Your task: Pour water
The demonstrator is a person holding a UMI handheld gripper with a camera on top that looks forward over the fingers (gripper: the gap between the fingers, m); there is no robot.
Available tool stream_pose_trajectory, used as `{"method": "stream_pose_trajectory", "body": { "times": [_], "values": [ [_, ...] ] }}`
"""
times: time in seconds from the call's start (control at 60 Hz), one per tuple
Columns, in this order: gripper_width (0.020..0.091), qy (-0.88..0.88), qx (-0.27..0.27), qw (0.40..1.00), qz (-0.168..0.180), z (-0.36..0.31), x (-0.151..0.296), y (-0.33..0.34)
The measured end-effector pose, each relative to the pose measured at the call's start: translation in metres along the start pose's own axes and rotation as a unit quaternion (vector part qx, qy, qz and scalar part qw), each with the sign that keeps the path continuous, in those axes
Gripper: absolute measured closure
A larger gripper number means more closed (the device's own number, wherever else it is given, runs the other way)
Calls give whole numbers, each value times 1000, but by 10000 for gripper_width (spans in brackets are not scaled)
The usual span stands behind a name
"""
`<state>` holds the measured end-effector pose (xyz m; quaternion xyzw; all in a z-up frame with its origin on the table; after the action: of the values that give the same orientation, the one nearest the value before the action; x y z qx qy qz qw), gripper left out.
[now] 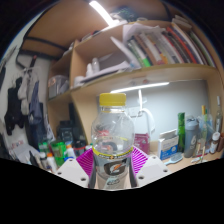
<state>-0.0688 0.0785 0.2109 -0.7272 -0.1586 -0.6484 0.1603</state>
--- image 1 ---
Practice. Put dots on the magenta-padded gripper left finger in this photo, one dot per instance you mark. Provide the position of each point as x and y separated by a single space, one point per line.
71 170

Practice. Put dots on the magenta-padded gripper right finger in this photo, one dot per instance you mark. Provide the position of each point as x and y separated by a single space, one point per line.
153 168

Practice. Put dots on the clear yellow-capped drink bottle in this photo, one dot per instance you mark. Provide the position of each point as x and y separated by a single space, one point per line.
112 133

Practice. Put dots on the light blue hairbrush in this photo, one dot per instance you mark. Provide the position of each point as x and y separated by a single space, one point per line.
173 159

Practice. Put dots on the green plastic container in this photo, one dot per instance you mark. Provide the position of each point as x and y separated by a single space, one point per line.
58 151

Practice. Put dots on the magenta pouch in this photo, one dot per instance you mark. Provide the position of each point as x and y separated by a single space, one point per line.
142 143

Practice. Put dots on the blue and white carton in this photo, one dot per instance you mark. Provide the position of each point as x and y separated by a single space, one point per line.
169 146

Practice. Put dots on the clear bottle with orange cap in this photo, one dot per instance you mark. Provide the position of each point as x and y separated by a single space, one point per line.
203 133

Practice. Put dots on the brown jar with white lid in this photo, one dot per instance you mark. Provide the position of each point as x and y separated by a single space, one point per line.
214 144

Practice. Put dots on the white desk lamp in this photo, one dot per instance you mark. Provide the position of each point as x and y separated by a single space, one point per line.
140 87

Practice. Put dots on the hanging dark clothes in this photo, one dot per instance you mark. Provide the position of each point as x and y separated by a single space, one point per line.
15 110

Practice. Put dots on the tall clear glass bottle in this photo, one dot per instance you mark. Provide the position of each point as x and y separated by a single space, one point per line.
218 116

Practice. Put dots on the wooden shelf unit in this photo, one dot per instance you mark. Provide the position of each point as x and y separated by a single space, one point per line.
150 75

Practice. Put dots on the long ceiling light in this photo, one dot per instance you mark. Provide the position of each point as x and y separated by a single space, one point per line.
101 12

